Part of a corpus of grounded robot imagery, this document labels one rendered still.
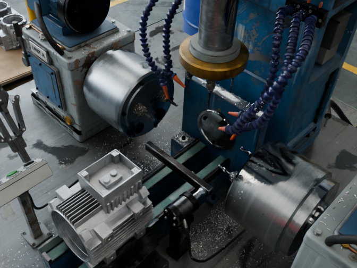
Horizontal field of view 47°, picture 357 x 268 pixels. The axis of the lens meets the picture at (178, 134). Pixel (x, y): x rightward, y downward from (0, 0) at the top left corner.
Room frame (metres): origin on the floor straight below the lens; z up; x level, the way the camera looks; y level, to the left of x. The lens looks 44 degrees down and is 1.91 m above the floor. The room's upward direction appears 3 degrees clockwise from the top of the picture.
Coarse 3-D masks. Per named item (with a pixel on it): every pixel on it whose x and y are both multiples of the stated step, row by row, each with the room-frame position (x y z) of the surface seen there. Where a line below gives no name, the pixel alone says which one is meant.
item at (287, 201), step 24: (264, 144) 0.76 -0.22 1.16; (264, 168) 0.68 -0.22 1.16; (288, 168) 0.68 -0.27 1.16; (312, 168) 0.69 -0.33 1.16; (240, 192) 0.64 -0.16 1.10; (264, 192) 0.63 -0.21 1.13; (288, 192) 0.61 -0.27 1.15; (312, 192) 0.62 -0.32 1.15; (336, 192) 0.69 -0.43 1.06; (240, 216) 0.62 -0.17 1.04; (264, 216) 0.59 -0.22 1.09; (288, 216) 0.57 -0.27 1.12; (312, 216) 0.59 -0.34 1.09; (264, 240) 0.57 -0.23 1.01; (288, 240) 0.54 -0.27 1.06
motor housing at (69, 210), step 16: (80, 192) 0.61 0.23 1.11; (48, 208) 0.61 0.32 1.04; (64, 208) 0.57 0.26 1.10; (80, 208) 0.57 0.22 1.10; (96, 208) 0.57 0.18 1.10; (64, 224) 0.61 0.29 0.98; (80, 224) 0.54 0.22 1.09; (96, 224) 0.55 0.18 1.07; (112, 224) 0.56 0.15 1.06; (128, 224) 0.57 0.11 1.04; (144, 224) 0.61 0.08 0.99; (64, 240) 0.57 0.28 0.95; (80, 240) 0.58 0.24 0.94; (96, 240) 0.52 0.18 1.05; (112, 240) 0.53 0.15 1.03; (128, 240) 0.57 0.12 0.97; (80, 256) 0.53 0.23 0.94; (96, 256) 0.50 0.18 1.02
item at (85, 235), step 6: (144, 186) 0.66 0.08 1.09; (138, 192) 0.64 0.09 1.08; (144, 192) 0.64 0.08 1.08; (54, 198) 0.61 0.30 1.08; (48, 204) 0.60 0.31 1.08; (54, 204) 0.59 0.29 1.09; (78, 234) 0.51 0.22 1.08; (84, 234) 0.51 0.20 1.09; (90, 234) 0.51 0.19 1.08; (84, 240) 0.50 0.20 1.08; (90, 264) 0.50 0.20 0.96; (96, 264) 0.51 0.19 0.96
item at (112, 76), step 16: (96, 64) 1.11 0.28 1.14; (112, 64) 1.08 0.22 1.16; (128, 64) 1.08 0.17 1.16; (144, 64) 1.09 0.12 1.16; (96, 80) 1.05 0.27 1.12; (112, 80) 1.03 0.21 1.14; (128, 80) 1.01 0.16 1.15; (144, 80) 1.02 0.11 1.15; (96, 96) 1.02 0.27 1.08; (112, 96) 0.99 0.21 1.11; (128, 96) 0.97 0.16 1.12; (144, 96) 1.01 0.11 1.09; (160, 96) 1.04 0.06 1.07; (96, 112) 1.03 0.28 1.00; (112, 112) 0.96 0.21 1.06; (128, 112) 0.96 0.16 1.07; (160, 112) 1.06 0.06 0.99; (128, 128) 0.97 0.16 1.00; (144, 128) 1.01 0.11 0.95
